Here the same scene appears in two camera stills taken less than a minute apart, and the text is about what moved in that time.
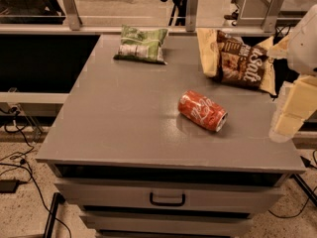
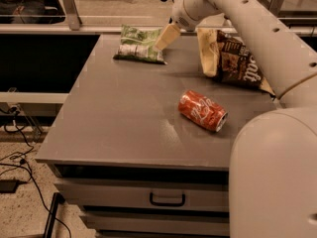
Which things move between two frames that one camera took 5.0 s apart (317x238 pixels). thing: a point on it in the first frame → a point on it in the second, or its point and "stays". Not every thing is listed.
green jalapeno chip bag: [142, 46] stays
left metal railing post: [67, 1] stays
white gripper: [305, 49] → [180, 14]
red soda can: [202, 111] stays
